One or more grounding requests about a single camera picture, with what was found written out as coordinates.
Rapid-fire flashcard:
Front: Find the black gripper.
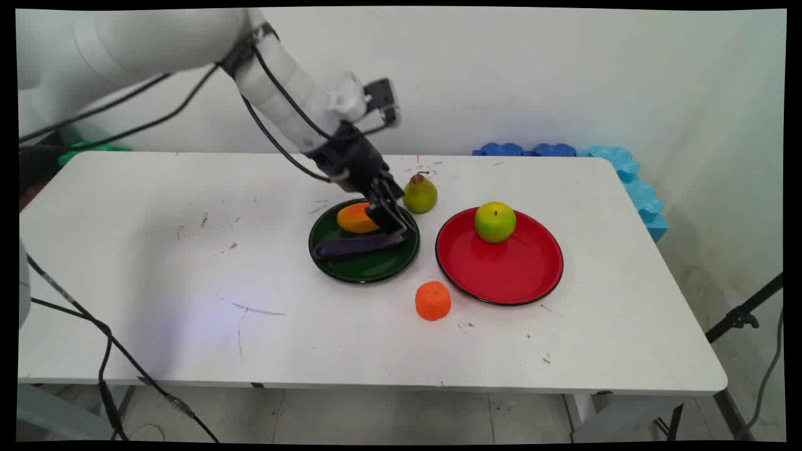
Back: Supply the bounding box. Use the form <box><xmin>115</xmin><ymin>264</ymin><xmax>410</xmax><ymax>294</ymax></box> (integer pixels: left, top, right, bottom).
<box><xmin>308</xmin><ymin>122</ymin><xmax>418</xmax><ymax>242</ymax></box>

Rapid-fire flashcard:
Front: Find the purple toy eggplant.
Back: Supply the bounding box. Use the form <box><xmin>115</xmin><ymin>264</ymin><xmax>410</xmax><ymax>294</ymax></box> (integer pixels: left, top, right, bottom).
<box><xmin>313</xmin><ymin>232</ymin><xmax>405</xmax><ymax>261</ymax></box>

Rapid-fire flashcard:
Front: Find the orange toy mango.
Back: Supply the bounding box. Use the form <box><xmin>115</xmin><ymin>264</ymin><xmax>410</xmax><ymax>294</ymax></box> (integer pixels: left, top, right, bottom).
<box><xmin>336</xmin><ymin>202</ymin><xmax>380</xmax><ymax>235</ymax></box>

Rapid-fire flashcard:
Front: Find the green toy pear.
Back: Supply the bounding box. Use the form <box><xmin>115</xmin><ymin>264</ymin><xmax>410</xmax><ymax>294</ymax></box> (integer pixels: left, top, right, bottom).
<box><xmin>402</xmin><ymin>171</ymin><xmax>439</xmax><ymax>214</ymax></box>

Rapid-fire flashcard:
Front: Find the dark green plate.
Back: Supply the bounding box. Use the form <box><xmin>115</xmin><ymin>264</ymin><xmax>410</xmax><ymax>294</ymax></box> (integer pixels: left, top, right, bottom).
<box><xmin>308</xmin><ymin>199</ymin><xmax>421</xmax><ymax>284</ymax></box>

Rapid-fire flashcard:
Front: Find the orange toy tangerine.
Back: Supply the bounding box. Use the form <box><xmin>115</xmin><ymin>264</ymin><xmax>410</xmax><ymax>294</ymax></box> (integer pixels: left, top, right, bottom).
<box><xmin>415</xmin><ymin>281</ymin><xmax>452</xmax><ymax>322</ymax></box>

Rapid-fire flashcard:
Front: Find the green toy apple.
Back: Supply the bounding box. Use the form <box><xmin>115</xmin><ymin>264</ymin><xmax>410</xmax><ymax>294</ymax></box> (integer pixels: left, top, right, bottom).
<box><xmin>474</xmin><ymin>201</ymin><xmax>518</xmax><ymax>244</ymax></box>

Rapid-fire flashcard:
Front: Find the red plate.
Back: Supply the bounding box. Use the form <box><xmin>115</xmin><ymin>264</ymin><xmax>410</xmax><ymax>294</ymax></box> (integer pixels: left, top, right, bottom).
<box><xmin>435</xmin><ymin>206</ymin><xmax>564</xmax><ymax>307</ymax></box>

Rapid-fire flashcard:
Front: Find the dark blue foam mat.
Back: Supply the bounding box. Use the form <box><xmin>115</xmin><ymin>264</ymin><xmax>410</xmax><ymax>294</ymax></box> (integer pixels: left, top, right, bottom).
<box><xmin>472</xmin><ymin>142</ymin><xmax>578</xmax><ymax>157</ymax></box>

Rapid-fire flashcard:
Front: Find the light blue foam mat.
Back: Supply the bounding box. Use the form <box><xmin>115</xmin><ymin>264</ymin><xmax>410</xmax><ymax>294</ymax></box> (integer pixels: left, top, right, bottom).
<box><xmin>576</xmin><ymin>145</ymin><xmax>669</xmax><ymax>243</ymax></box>

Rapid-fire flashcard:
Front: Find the white table leg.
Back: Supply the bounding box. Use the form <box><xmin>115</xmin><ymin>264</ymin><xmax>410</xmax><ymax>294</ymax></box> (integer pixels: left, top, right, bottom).
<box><xmin>562</xmin><ymin>392</ymin><xmax>597</xmax><ymax>433</ymax></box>

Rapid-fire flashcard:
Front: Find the green foam mat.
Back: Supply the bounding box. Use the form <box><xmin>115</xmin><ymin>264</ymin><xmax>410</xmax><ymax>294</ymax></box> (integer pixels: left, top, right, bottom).
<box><xmin>58</xmin><ymin>140</ymin><xmax>132</xmax><ymax>168</ymax></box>

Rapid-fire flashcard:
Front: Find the black tripod stand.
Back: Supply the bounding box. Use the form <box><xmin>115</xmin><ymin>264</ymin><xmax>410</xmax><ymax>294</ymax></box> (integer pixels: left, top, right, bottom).
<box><xmin>665</xmin><ymin>272</ymin><xmax>784</xmax><ymax>442</ymax></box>

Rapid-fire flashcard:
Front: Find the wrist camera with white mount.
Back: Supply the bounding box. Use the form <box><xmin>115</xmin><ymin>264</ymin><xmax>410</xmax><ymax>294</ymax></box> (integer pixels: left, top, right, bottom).
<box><xmin>326</xmin><ymin>72</ymin><xmax>402</xmax><ymax>132</ymax></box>

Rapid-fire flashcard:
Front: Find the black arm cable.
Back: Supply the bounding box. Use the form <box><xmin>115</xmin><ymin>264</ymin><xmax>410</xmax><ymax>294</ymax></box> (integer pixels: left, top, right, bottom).
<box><xmin>18</xmin><ymin>38</ymin><xmax>352</xmax><ymax>184</ymax></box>

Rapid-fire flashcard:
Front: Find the black cable with connector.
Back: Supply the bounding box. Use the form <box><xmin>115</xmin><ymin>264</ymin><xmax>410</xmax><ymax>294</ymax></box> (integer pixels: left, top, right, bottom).
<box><xmin>25</xmin><ymin>254</ymin><xmax>221</xmax><ymax>443</ymax></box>

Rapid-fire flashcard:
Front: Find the grey hanging cable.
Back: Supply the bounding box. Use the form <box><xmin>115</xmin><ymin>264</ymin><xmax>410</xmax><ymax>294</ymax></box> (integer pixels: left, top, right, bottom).
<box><xmin>734</xmin><ymin>307</ymin><xmax>785</xmax><ymax>442</ymax></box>

